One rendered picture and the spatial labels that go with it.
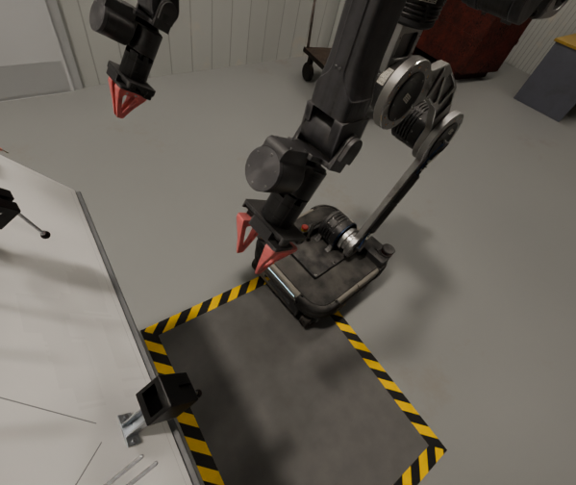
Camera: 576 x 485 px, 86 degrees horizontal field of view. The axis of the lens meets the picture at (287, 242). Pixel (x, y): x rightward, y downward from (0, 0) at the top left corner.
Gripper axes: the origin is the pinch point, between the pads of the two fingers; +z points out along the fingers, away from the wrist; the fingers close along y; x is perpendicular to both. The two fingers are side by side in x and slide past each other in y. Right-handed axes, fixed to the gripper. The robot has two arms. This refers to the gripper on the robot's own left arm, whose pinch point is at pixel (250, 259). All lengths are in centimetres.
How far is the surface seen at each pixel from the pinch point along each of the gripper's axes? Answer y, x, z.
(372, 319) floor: 13, 124, 52
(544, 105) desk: -45, 520, -169
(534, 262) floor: 58, 250, -14
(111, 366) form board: -0.8, -17.5, 21.7
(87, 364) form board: -1.6, -21.0, 20.0
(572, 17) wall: -115, 623, -309
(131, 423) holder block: 8.8, -18.4, 21.9
